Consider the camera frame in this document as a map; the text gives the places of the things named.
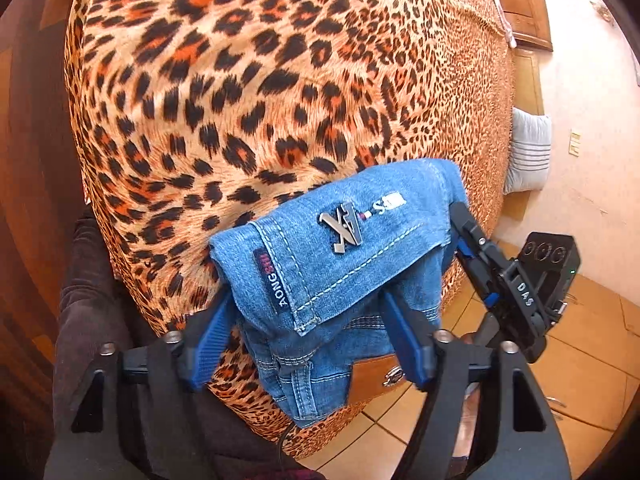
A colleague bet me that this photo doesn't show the light wooden headboard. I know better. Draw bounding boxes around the light wooden headboard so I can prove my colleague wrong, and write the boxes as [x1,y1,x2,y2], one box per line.
[510,47,546,117]

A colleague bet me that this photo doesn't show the leopard print blanket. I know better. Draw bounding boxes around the leopard print blanket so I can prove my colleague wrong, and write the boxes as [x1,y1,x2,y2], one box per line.
[64,0,516,461]

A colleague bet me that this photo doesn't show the black cable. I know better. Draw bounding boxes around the black cable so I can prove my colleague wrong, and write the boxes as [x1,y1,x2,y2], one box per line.
[277,422,296,466]

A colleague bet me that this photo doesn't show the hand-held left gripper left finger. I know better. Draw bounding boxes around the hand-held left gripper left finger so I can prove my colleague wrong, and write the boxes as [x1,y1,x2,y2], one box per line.
[42,290,241,480]

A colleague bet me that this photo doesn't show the dark wooden headboard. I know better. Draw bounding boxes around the dark wooden headboard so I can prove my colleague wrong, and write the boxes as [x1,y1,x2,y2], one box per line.
[479,0,554,52]

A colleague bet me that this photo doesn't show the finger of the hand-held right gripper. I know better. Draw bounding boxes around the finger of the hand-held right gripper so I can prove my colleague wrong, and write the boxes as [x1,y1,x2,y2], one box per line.
[452,244,501,312]
[449,201,506,273]

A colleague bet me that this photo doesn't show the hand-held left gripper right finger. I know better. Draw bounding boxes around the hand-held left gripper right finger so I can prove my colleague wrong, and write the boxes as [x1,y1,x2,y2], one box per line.
[383,292,572,480]

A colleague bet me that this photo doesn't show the blue striped pillow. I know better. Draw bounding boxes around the blue striped pillow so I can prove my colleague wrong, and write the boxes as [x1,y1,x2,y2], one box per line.
[502,107,554,196]

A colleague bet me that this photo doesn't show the blue denim pants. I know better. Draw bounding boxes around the blue denim pants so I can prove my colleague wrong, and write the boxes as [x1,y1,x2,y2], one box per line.
[207,158,471,429]

